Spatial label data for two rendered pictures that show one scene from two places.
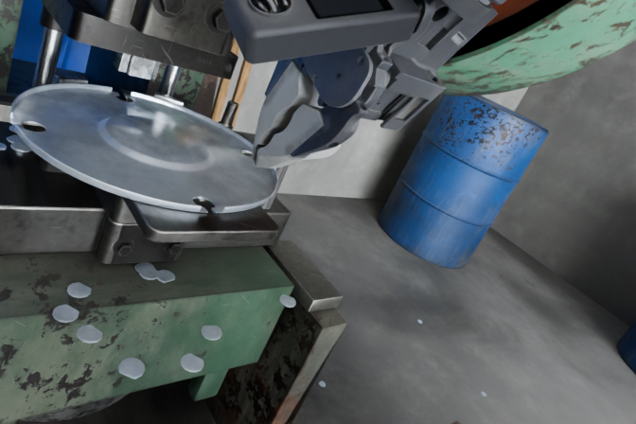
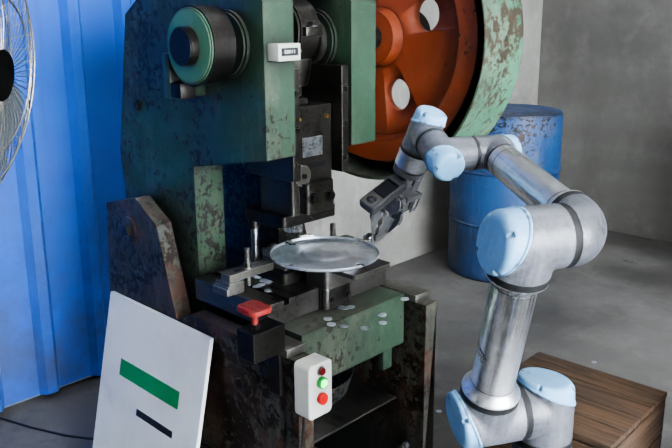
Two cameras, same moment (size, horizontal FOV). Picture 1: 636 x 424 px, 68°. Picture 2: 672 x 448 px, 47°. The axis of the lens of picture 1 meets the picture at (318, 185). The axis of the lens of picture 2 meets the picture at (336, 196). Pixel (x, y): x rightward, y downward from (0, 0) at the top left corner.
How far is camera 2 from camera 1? 151 cm
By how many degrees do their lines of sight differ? 6
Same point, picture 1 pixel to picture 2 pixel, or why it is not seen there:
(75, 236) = (312, 303)
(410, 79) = (411, 197)
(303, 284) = (407, 292)
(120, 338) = (348, 334)
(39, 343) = (326, 339)
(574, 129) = (602, 87)
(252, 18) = (370, 205)
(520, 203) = (590, 185)
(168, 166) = (338, 258)
